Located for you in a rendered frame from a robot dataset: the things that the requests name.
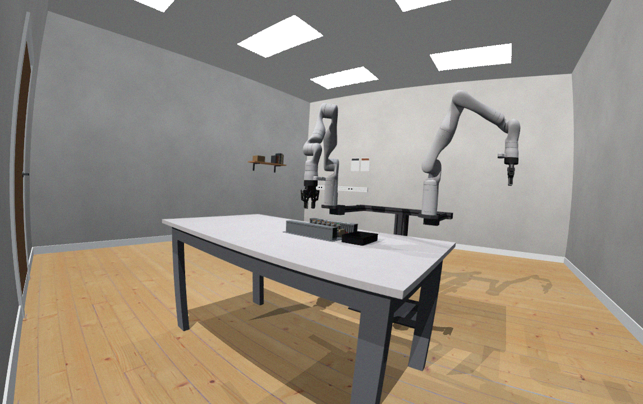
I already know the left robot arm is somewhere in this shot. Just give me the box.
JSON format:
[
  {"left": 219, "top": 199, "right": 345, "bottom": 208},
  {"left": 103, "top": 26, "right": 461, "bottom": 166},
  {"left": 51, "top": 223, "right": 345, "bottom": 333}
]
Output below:
[{"left": 421, "top": 90, "right": 520, "bottom": 215}]

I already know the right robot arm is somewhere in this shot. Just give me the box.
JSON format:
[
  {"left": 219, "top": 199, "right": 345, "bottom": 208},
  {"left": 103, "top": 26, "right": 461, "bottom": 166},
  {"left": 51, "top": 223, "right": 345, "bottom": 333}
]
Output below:
[{"left": 303, "top": 103, "right": 339, "bottom": 206}]

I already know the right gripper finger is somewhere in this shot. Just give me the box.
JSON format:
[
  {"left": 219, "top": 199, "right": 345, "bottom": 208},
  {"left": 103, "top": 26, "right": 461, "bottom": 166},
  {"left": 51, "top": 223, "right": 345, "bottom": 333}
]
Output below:
[
  {"left": 311, "top": 190, "right": 319, "bottom": 209},
  {"left": 301, "top": 189, "right": 312, "bottom": 209}
]

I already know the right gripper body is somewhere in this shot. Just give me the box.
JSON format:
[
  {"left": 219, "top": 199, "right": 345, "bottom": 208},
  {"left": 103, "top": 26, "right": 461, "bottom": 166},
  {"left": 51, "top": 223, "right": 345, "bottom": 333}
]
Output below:
[{"left": 304, "top": 180, "right": 318, "bottom": 196}]

